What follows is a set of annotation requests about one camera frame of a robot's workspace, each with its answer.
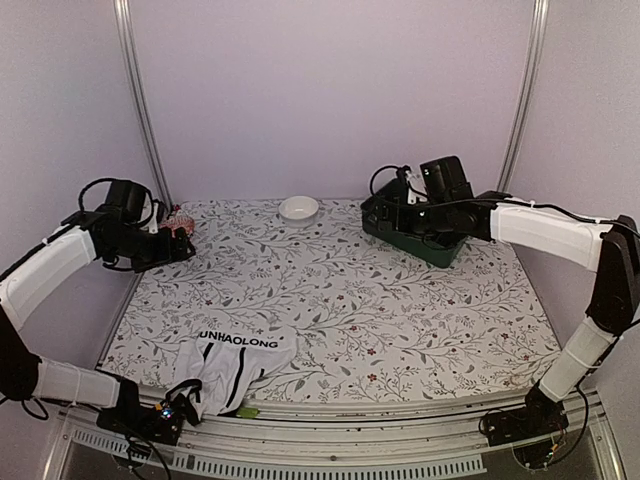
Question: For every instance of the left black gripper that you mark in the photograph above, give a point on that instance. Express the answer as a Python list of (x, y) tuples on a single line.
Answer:
[(168, 253)]

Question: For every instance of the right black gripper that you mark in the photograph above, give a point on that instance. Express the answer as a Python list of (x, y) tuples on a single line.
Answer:
[(384, 203)]

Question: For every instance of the white underwear black trim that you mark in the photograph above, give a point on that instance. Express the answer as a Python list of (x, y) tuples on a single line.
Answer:
[(214, 370)]

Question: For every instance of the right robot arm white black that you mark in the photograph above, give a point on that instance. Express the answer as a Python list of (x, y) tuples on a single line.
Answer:
[(434, 207)]

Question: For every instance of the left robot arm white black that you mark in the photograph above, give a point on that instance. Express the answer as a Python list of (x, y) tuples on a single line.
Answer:
[(127, 225)]

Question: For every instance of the green divided organizer tray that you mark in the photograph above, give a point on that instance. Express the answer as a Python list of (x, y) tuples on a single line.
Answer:
[(438, 249)]

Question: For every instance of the red patterned cupcake cup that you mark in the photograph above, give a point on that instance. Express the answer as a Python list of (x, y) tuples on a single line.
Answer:
[(179, 220)]

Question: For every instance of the white ceramic bowl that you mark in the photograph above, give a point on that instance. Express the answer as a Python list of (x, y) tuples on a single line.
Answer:
[(298, 211)]

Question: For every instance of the floral patterned table mat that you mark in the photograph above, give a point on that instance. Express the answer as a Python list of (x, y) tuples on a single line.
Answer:
[(374, 323)]

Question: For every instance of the green tape piece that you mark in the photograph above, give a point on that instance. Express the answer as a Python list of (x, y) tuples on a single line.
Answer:
[(247, 412)]

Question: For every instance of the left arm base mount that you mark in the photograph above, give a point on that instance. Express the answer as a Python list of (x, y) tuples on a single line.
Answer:
[(161, 423)]

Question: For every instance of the aluminium front rail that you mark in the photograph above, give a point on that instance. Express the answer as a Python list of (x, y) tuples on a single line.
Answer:
[(430, 439)]

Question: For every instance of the right aluminium frame post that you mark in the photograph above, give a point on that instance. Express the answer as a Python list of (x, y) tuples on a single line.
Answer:
[(533, 56)]

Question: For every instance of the aluminium frame post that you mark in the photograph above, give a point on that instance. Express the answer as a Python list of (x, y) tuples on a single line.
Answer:
[(125, 30), (533, 56)]

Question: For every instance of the left aluminium frame post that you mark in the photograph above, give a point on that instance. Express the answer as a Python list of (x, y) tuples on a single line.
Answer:
[(125, 30)]

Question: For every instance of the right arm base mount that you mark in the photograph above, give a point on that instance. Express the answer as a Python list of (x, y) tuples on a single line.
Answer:
[(534, 435)]

